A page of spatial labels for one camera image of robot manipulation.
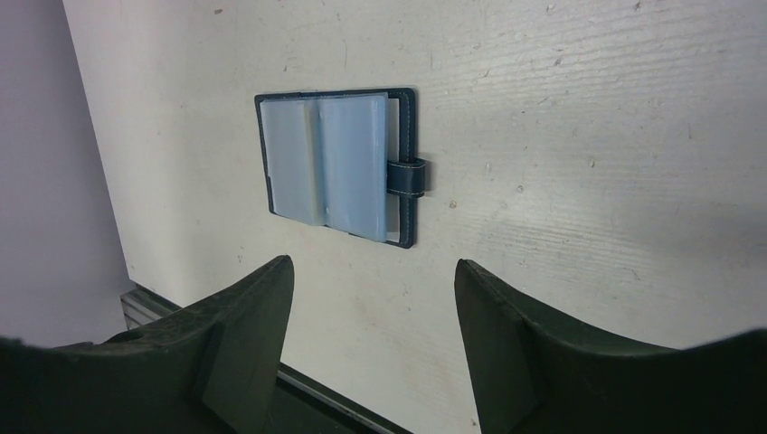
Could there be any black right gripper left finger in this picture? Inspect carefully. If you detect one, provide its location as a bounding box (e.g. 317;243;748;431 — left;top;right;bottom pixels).
1;255;295;433

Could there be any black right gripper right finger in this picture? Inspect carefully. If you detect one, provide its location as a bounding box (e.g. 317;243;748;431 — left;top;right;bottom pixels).
454;259;766;433

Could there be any navy blue card holder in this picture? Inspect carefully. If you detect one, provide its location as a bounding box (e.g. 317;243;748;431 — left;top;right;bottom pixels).
254;87;427;249

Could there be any aluminium frame rail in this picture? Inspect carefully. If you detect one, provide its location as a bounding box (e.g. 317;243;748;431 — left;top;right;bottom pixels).
119;286;181;330

